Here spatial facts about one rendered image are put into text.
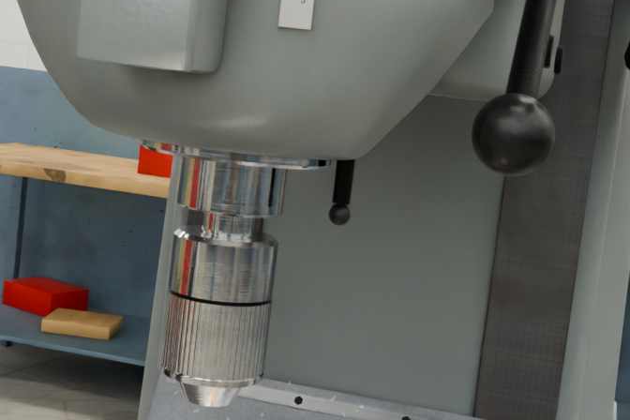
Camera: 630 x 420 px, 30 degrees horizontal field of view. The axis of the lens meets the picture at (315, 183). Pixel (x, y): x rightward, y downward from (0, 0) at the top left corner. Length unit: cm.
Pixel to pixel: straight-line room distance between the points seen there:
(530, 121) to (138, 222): 471
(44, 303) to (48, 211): 56
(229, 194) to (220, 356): 7
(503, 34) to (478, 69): 2
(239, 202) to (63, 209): 475
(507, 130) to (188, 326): 18
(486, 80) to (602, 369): 37
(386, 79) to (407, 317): 47
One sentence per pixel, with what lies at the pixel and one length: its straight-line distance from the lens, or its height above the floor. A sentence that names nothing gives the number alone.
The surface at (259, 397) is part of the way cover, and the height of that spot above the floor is 109.
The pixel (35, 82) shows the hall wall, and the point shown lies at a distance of 528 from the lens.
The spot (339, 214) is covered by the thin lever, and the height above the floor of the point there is 129.
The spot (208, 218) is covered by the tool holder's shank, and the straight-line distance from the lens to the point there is 52.
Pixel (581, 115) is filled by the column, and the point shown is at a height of 134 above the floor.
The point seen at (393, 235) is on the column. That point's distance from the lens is 89.
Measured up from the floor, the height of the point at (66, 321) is 28.
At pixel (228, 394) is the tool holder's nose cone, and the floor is 120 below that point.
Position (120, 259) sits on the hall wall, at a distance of 516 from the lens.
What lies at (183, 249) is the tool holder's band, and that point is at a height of 126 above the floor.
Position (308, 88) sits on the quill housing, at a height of 134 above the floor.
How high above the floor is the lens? 135
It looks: 6 degrees down
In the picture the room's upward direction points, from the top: 7 degrees clockwise
